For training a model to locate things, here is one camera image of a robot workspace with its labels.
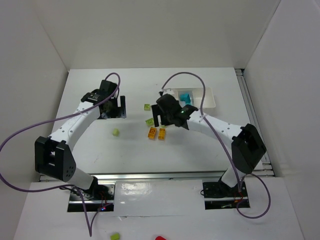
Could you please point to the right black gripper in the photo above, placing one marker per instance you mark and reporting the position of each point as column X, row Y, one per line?
column 157, row 116

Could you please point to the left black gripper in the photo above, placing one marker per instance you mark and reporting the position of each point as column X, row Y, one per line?
column 116, row 116

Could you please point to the yellow lego long brick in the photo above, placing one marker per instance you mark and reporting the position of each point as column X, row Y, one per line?
column 162, row 134

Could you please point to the orange printed lego brick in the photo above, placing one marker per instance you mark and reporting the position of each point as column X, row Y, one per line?
column 152, row 133

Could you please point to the long teal lego brick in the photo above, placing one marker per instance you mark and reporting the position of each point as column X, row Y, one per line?
column 186, row 98

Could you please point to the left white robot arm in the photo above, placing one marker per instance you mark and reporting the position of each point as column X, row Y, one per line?
column 53, row 154

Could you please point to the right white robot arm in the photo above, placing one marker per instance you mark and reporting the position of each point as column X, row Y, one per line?
column 246, row 145

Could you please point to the green lego near tray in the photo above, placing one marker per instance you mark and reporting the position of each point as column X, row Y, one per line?
column 147, row 107

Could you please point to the small green lego cube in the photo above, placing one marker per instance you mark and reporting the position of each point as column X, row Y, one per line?
column 115, row 132

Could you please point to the white three-compartment tray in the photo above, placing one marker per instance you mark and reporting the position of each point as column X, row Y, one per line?
column 197, row 94

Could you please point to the green lego on floor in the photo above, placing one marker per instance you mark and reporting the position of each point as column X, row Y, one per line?
column 115, row 236

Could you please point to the red object at bottom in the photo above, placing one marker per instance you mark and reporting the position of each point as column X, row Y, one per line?
column 160, row 238

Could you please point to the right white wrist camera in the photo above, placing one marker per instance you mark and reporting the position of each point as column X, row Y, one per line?
column 167, row 91

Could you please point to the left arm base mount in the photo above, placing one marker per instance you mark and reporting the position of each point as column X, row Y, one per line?
column 104, row 200

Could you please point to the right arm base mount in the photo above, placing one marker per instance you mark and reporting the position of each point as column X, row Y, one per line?
column 218, row 196

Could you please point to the aluminium rail right side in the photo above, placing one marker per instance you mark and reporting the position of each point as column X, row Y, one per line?
column 267, row 168

